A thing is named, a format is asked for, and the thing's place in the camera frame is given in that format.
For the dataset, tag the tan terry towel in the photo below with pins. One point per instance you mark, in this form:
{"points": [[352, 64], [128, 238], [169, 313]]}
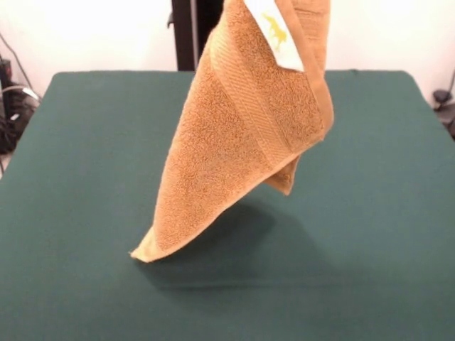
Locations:
{"points": [[231, 142]]}

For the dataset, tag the tall black metal rack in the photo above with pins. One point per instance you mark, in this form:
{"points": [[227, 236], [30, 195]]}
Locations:
{"points": [[185, 35]]}

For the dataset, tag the dark green table cloth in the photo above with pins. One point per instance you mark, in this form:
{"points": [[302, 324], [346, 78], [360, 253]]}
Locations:
{"points": [[355, 248]]}

